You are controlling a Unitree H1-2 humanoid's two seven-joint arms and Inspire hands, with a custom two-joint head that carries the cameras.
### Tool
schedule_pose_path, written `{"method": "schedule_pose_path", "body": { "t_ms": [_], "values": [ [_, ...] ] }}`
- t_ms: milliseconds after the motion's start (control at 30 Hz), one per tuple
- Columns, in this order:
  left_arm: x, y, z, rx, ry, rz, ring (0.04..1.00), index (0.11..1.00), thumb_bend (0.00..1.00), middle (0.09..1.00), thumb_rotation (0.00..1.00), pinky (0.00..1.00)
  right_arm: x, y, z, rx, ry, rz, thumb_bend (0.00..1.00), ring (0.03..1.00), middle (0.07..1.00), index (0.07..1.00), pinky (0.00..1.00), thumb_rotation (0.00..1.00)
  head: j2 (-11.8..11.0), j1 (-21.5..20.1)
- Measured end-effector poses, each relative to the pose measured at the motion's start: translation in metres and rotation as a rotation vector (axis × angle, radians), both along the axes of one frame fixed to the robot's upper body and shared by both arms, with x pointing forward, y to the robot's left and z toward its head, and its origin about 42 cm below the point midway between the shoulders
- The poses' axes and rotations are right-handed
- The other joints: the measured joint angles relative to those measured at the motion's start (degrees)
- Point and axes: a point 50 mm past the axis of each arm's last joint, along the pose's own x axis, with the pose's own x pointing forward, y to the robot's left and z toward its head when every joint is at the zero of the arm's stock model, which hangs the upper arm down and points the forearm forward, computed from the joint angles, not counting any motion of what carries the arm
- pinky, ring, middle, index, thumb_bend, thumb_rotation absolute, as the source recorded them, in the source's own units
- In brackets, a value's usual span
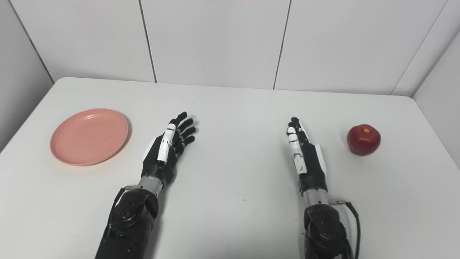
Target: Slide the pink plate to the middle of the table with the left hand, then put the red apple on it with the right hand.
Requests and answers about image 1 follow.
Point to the pink round plate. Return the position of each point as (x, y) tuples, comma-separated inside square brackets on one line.
[(90, 136)]

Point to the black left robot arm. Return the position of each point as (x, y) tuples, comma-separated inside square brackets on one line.
[(129, 223)]

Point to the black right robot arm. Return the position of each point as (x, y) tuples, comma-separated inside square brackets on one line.
[(323, 230)]

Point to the red apple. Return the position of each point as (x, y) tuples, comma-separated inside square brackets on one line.
[(363, 142)]

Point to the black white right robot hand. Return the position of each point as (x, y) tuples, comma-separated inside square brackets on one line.
[(312, 162)]

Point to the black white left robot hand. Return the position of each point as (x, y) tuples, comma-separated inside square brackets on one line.
[(158, 165)]

